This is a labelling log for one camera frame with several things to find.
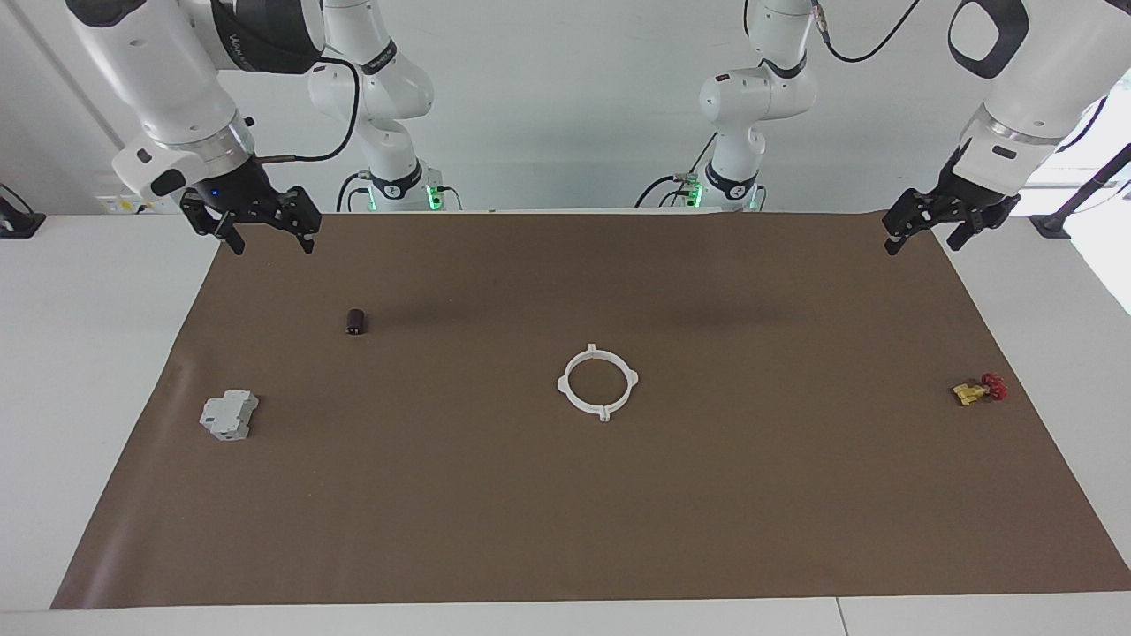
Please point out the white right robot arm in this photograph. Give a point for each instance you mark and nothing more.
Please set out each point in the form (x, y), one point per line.
(159, 79)

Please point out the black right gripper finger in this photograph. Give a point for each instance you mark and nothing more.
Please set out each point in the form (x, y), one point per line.
(201, 216)
(305, 212)

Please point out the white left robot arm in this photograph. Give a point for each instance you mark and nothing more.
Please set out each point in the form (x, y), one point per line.
(1034, 79)

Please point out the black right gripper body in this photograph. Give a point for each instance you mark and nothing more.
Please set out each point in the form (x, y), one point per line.
(243, 194)

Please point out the brown table mat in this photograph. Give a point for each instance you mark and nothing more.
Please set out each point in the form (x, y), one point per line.
(565, 512)

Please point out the white wall socket box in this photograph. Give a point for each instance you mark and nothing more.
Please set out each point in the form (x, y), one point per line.
(124, 206)

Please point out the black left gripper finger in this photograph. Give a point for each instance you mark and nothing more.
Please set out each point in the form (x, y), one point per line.
(910, 212)
(981, 216)

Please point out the black stand base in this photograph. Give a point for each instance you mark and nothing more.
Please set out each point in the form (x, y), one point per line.
(18, 225)

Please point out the dark brown small cylinder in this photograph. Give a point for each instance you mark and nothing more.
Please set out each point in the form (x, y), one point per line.
(355, 322)

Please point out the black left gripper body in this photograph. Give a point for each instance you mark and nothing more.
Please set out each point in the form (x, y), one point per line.
(965, 194)

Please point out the black pole stand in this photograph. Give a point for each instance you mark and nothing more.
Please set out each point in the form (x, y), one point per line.
(1051, 225)

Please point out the white circuit breaker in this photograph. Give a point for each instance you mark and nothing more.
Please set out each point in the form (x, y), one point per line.
(228, 415)

